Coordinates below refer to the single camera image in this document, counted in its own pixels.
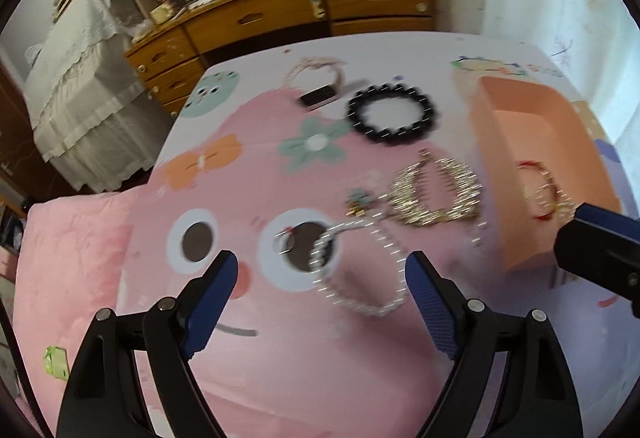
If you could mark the wooden dresser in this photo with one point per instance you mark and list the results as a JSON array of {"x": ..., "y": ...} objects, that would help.
[{"x": 280, "y": 13}]

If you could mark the white lace cloth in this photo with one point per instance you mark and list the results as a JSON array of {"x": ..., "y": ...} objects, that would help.
[{"x": 85, "y": 83}]

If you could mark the green candy wrapper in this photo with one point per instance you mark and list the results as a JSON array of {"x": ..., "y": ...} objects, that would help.
[{"x": 56, "y": 362}]

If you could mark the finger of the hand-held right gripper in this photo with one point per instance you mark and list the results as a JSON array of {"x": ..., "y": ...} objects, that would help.
[{"x": 600, "y": 238}]

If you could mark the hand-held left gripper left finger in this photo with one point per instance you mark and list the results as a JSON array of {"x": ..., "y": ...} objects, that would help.
[{"x": 212, "y": 298}]

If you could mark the small green charm earring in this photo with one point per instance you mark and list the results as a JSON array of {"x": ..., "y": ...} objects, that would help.
[{"x": 359, "y": 202}]

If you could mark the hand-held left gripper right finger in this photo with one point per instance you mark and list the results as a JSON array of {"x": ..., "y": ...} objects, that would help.
[{"x": 430, "y": 303}]

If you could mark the pink cartoon printed blanket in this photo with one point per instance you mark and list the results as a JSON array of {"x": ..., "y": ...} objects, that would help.
[{"x": 300, "y": 178}]

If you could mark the orange plastic box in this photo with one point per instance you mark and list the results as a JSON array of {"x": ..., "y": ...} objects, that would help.
[{"x": 545, "y": 153}]

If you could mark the beige watch with black face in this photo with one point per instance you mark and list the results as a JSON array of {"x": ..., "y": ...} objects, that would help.
[{"x": 317, "y": 95}]

